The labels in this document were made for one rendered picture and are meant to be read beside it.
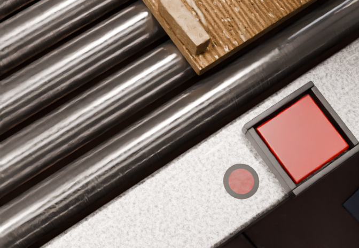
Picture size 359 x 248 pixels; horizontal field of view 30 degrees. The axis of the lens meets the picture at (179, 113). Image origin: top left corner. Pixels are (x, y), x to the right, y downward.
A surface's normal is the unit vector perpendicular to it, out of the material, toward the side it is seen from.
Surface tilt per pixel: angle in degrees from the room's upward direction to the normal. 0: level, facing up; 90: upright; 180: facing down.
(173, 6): 9
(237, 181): 0
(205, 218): 0
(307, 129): 0
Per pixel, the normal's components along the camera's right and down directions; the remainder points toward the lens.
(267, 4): 0.06, -0.30
